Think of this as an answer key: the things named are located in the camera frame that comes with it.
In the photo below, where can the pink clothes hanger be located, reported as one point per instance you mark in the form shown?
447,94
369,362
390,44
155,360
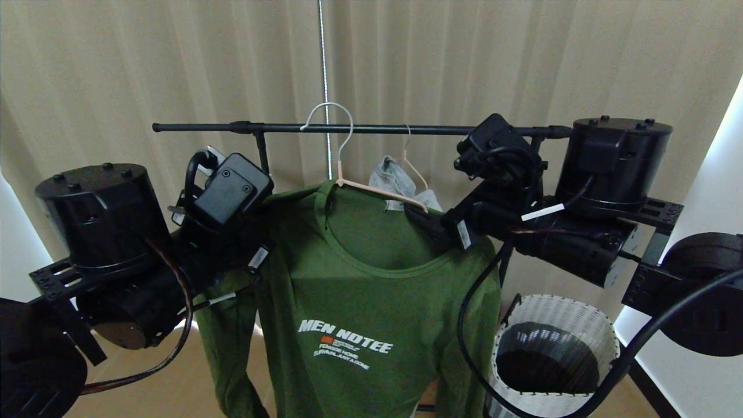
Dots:
417,174
339,171

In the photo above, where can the black clothes rack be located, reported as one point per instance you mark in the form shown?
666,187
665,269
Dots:
278,127

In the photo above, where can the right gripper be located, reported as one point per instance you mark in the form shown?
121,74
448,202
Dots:
557,238

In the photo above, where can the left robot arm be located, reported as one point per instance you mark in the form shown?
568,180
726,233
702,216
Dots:
98,215

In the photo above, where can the green garment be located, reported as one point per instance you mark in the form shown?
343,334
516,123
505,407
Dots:
360,290

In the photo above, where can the pale grey shorts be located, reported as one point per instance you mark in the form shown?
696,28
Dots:
395,180

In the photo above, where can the beige curtain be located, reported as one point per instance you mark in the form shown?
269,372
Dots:
116,58

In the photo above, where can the white laundry basket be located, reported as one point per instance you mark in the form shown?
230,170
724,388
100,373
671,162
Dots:
557,310

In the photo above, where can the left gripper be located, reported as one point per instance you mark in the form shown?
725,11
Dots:
145,307

